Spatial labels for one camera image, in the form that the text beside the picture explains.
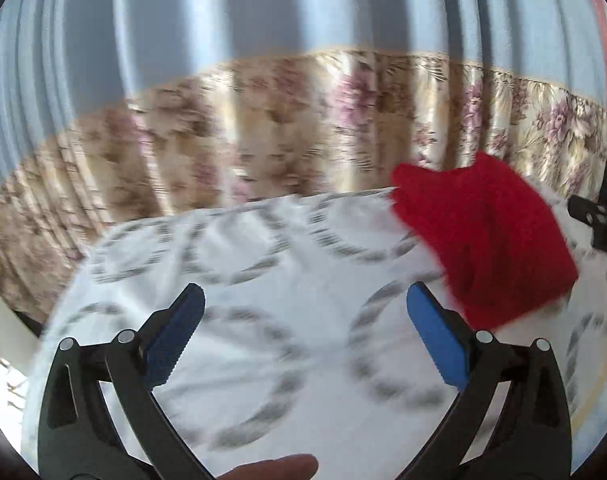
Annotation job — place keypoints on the blue curtain with floral border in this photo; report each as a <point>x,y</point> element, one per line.
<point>233,35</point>

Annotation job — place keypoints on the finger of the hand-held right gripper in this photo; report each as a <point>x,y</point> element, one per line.
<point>583,208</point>

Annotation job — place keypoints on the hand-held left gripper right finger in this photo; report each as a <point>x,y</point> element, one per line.
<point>436,332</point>

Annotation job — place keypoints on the red knitted sweater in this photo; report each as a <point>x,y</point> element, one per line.
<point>483,235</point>

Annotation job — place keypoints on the person's left hand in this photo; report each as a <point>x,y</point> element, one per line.
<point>273,467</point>

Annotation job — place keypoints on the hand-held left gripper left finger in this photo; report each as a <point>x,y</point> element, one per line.
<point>176,330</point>

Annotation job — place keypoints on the white printed bedsheet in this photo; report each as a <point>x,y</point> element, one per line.
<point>283,285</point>

